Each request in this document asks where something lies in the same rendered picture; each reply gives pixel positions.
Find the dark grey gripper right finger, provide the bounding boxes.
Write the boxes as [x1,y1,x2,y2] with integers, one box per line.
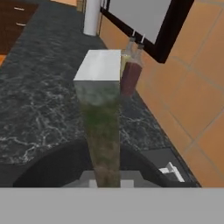
[118,143,202,188]

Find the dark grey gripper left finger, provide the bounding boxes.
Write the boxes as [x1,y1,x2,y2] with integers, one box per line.
[12,138,99,188]

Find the dark grey flat panel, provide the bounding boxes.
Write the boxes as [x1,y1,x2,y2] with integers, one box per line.
[139,147,192,186]

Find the white angular fitting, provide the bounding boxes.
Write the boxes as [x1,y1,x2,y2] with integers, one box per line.
[158,161,186,184]

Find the tall green box, white top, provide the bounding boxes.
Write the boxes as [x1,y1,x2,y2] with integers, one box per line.
[73,49,123,188]

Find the dark red liquid bottle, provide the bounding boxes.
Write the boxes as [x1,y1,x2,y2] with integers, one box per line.
[120,34,146,97]

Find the black framed window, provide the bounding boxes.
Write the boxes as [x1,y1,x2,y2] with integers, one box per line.
[100,0,195,64]

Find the dark brown drawer unit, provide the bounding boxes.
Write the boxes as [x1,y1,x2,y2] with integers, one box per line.
[0,0,39,55]

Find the white cylinder roll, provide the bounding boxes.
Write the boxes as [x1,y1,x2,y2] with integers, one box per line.
[82,0,102,37]

